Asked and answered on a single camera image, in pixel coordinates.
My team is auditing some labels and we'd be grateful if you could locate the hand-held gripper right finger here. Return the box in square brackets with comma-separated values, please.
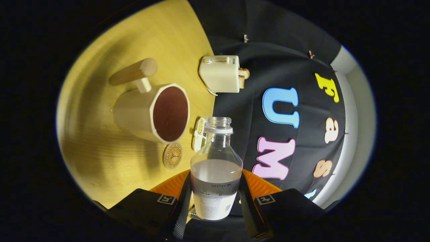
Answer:
[237, 169, 340, 242]

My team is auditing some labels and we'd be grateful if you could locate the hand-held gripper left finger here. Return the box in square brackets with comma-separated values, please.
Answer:
[92, 170, 195, 242]

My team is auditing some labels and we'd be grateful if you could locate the clear juice bottle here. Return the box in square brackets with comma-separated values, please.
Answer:
[190, 117, 243, 221]

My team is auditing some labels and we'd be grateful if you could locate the round wooden coaster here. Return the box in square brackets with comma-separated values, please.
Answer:
[163, 143, 183, 169]

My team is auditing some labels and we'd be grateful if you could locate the cream cup with wooden handle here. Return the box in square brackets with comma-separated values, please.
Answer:
[108, 58, 190, 145]

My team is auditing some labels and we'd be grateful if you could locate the white divided grain dish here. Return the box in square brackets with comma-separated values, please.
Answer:
[192, 117, 207, 153]

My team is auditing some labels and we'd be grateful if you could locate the wooden table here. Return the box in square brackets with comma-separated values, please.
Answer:
[56, 0, 215, 209]

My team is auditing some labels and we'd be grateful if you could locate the black backdrop cloth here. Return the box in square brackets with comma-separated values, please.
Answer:
[186, 0, 346, 241]

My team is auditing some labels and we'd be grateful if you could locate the white toaster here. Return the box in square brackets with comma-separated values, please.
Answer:
[199, 55, 240, 94]

